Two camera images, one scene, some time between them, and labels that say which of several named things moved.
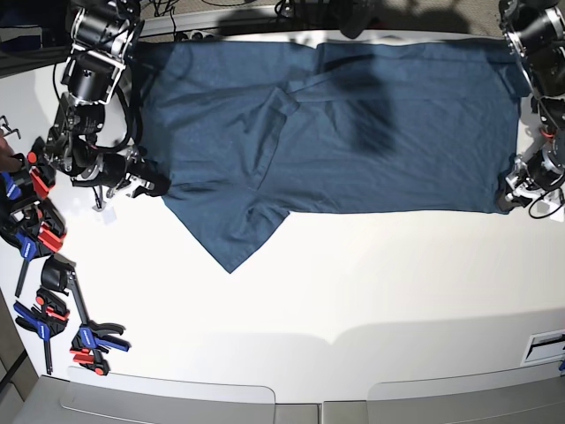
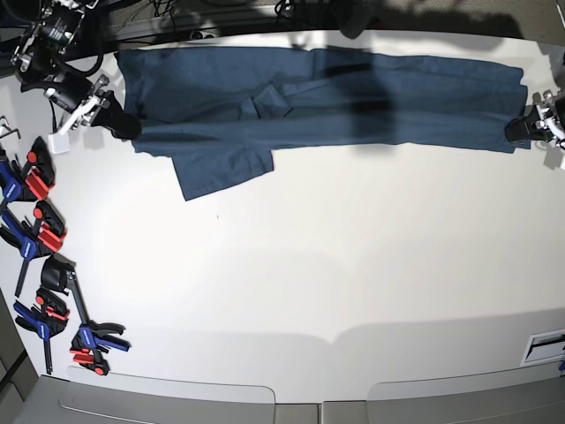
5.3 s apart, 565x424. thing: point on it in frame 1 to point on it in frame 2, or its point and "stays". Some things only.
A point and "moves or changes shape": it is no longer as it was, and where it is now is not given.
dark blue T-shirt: x=247 y=132 moves or changes shape
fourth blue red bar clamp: x=58 y=275 stays
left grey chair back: x=80 y=397 stays
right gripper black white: x=532 y=177 to x=552 y=125
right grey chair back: x=528 y=396 stays
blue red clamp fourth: x=46 y=317 stays
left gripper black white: x=110 y=170 to x=78 y=96
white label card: x=545 y=347 stays
